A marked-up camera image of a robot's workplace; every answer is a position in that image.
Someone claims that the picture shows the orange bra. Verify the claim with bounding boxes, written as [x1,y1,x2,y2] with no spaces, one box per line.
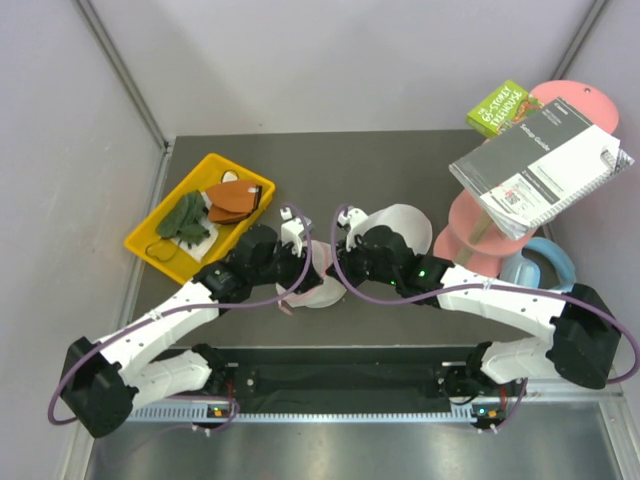
[205,180,262,225]

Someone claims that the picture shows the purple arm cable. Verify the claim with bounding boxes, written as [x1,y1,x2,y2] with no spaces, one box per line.
[47,202,314,426]
[329,203,640,385]

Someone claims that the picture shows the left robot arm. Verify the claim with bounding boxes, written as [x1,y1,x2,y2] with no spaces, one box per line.
[54,218,321,439]

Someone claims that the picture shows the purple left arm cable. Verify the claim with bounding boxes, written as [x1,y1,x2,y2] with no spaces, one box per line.
[47,202,314,426]

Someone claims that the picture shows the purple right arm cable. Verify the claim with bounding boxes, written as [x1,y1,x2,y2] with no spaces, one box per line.
[329,203,640,385]

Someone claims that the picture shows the pink-zippered round laundry bag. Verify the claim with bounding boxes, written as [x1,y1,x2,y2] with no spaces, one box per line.
[278,240,346,315]

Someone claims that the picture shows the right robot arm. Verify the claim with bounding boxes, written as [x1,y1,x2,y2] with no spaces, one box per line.
[329,225,623,396]

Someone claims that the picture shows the yellow plastic tray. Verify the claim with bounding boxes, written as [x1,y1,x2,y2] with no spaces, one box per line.
[124,153,276,284]

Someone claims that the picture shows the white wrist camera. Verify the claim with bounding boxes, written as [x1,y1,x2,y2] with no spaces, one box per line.
[279,205,313,257]
[334,205,369,251]

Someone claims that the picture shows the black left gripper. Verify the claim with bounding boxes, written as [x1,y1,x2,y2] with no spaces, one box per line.
[251,239,323,296]

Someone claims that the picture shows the green treehouse book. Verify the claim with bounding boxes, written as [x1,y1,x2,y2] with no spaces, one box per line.
[466,80,543,139]

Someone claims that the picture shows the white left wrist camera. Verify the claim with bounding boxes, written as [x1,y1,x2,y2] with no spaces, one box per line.
[279,205,313,257]

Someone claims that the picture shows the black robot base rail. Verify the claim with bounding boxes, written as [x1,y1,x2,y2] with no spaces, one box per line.
[203,346,522,415]

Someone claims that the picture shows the grey aluminium corner post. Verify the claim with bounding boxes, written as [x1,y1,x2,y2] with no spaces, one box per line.
[74,0,174,154]

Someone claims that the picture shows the grey slotted cable duct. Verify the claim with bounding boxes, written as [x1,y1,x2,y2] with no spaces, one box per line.
[129,402,506,425]

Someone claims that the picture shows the white mesh laundry bag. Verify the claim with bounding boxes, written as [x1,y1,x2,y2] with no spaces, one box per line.
[361,204,433,254]

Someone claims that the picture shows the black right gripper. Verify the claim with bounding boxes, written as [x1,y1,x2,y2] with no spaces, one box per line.
[327,233,400,292]

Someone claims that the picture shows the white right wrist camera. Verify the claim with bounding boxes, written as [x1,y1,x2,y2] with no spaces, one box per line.
[334,205,369,251]

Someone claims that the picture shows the blue headphones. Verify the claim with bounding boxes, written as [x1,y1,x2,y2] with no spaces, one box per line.
[498,236,577,292]

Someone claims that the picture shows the grey setup guide booklet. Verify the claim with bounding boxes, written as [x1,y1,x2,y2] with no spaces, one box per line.
[449,97,635,240]

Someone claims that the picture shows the pink tiered stand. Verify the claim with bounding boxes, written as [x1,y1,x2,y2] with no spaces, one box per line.
[433,80,619,277]

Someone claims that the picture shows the right aluminium corner post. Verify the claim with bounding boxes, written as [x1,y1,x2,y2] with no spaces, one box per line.
[550,0,611,81]

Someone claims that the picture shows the green bra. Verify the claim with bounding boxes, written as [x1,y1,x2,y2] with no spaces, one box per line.
[145,190,211,262]

